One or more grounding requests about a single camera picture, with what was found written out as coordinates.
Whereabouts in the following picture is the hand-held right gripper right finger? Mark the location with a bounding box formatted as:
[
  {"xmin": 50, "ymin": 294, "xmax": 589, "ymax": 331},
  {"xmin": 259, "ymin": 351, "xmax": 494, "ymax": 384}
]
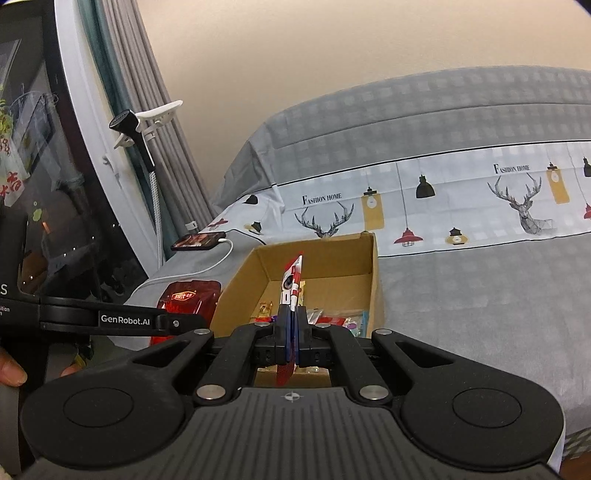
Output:
[{"xmin": 293, "ymin": 305, "xmax": 462, "ymax": 402}]

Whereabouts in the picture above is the grey curtain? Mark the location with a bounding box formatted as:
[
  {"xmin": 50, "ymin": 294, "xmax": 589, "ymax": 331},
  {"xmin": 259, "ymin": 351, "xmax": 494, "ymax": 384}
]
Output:
[{"xmin": 95, "ymin": 0, "xmax": 215, "ymax": 232}]

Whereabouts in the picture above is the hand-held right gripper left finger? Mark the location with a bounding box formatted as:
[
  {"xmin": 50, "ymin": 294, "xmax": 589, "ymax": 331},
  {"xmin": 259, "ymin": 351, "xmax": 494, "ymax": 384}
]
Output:
[{"xmin": 131, "ymin": 305, "xmax": 293, "ymax": 402}]

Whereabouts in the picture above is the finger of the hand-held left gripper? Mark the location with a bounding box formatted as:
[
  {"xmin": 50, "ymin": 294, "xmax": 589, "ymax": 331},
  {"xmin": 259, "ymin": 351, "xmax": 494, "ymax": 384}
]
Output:
[{"xmin": 39, "ymin": 296, "xmax": 209, "ymax": 341}]

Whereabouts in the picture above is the clear candy bag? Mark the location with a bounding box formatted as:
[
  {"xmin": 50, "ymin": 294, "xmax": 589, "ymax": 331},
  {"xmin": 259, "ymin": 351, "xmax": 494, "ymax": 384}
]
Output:
[{"xmin": 307, "ymin": 308, "xmax": 368, "ymax": 337}]

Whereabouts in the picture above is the red white packet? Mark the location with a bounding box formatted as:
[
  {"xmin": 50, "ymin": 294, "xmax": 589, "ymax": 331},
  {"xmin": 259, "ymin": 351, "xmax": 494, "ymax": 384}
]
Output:
[{"xmin": 276, "ymin": 255, "xmax": 305, "ymax": 388}]

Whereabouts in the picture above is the black steamer head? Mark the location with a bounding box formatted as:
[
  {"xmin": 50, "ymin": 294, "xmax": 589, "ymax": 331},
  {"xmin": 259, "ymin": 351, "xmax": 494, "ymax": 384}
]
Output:
[{"xmin": 109, "ymin": 109, "xmax": 155, "ymax": 169}]

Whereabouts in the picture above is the cardboard box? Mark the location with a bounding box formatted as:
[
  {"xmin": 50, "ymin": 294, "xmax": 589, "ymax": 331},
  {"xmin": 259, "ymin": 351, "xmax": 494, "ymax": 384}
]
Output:
[{"xmin": 209, "ymin": 232, "xmax": 385, "ymax": 388}]

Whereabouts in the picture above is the black smartphone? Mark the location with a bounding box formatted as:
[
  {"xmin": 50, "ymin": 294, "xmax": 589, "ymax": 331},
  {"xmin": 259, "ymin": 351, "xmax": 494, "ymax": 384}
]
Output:
[{"xmin": 171, "ymin": 233, "xmax": 227, "ymax": 251}]

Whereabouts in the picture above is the dark glass window pane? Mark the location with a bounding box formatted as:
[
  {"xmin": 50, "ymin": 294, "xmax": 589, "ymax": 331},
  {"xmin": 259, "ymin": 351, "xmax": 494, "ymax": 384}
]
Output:
[{"xmin": 0, "ymin": 0, "xmax": 148, "ymax": 305}]

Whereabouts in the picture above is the white window frame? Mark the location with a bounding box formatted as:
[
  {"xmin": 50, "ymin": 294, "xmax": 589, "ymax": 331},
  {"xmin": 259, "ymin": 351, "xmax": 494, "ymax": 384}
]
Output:
[{"xmin": 53, "ymin": 0, "xmax": 162, "ymax": 278}]

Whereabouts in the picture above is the red window sticker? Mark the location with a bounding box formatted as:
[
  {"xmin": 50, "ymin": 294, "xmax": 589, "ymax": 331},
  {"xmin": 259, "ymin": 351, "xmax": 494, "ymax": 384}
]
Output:
[{"xmin": 0, "ymin": 171, "xmax": 24, "ymax": 204}]

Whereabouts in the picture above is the red shiny snack bag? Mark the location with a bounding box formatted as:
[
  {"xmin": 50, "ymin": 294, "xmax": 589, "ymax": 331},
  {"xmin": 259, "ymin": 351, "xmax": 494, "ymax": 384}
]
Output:
[{"xmin": 150, "ymin": 279, "xmax": 222, "ymax": 347}]

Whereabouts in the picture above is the person's left hand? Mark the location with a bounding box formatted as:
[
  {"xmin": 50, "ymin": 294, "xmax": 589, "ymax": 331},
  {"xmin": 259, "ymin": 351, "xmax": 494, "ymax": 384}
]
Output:
[{"xmin": 0, "ymin": 346, "xmax": 83, "ymax": 387}]

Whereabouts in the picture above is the grey pillow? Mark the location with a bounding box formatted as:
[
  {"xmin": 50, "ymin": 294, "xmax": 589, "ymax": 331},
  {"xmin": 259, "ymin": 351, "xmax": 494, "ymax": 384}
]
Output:
[{"xmin": 131, "ymin": 231, "xmax": 254, "ymax": 310}]

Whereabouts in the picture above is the braided steamer hose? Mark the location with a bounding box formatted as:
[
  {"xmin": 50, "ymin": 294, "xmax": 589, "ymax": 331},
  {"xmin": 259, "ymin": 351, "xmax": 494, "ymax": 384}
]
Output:
[{"xmin": 148, "ymin": 166, "xmax": 165, "ymax": 271}]

